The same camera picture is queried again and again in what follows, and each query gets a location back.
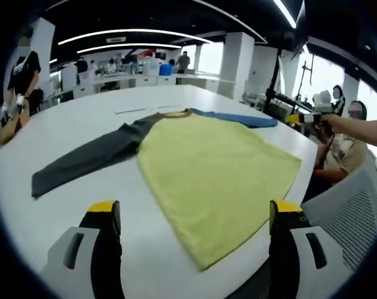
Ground black bag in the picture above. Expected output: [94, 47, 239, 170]
[32, 88, 45, 113]

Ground black clamp stand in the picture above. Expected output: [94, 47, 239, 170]
[296, 60, 314, 107]

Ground white mesh chair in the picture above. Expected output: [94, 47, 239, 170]
[301, 161, 377, 272]

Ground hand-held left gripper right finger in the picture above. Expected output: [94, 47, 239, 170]
[268, 200, 353, 299]

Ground white counter with cabinets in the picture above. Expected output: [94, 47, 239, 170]
[50, 71, 236, 100]

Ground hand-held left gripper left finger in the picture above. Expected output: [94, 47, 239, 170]
[40, 201, 126, 299]

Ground white ceiling light strip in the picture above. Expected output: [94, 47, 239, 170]
[77, 42, 183, 54]
[57, 29, 214, 46]
[272, 0, 298, 29]

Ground person's right hand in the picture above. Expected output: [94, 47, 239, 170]
[319, 112, 343, 138]

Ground black display on stand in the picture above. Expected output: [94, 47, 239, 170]
[263, 0, 309, 113]

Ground white flat plate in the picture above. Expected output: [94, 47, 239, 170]
[114, 105, 183, 115]

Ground brown cardboard box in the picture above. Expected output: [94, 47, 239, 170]
[0, 107, 30, 147]

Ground yellow garment grey blue sleeves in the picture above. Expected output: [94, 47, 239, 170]
[31, 108, 302, 272]

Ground white frame table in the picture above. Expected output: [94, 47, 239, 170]
[243, 90, 264, 108]

